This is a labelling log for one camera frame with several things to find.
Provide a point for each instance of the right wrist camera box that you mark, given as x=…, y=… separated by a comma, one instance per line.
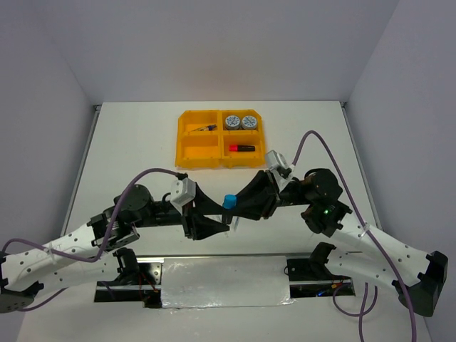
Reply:
x=281, y=171

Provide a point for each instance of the foil-covered base plate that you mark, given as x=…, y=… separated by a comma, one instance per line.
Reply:
x=219, y=282

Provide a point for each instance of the black mounting rail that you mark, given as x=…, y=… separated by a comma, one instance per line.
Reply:
x=146, y=288

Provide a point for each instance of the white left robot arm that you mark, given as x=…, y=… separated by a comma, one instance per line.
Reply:
x=98, y=250

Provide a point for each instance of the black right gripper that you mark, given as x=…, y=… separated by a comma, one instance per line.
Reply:
x=251, y=201

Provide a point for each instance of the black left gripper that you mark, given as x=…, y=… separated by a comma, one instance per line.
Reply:
x=200, y=226

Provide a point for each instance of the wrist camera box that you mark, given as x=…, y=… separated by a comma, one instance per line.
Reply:
x=281, y=171
x=182, y=192

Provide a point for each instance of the blue highlighter cap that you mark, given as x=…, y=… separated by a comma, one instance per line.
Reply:
x=230, y=202

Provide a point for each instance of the black highlighter orange tip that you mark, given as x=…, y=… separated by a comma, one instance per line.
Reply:
x=242, y=148

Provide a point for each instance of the round blue-white tin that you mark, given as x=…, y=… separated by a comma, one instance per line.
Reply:
x=232, y=122
x=249, y=122

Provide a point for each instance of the orange four-compartment organizer tray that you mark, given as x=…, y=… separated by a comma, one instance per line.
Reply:
x=211, y=149

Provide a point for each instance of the black highlighter blue tip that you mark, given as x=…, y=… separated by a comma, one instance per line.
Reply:
x=226, y=216

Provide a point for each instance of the small glue bottle blue cap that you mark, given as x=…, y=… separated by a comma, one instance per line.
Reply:
x=205, y=128

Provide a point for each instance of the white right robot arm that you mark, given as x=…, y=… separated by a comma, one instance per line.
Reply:
x=356, y=250

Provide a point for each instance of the blue clear pen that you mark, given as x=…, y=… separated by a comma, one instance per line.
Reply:
x=234, y=224

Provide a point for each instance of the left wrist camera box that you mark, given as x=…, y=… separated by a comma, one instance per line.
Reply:
x=182, y=192

